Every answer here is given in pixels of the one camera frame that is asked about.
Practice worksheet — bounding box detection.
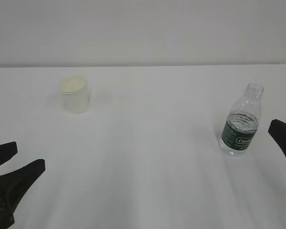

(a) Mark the clear plastic water bottle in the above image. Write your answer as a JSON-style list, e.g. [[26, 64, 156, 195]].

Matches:
[[218, 83, 264, 156]]

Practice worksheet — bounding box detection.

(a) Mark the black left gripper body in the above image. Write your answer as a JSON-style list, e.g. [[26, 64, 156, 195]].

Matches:
[[0, 185, 15, 229]]

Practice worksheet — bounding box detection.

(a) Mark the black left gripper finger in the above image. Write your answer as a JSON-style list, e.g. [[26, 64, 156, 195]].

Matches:
[[0, 142, 18, 166], [0, 159, 45, 212]]

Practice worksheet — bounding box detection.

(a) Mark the white paper cup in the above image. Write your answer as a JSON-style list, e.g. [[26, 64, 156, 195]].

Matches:
[[60, 75, 90, 114]]

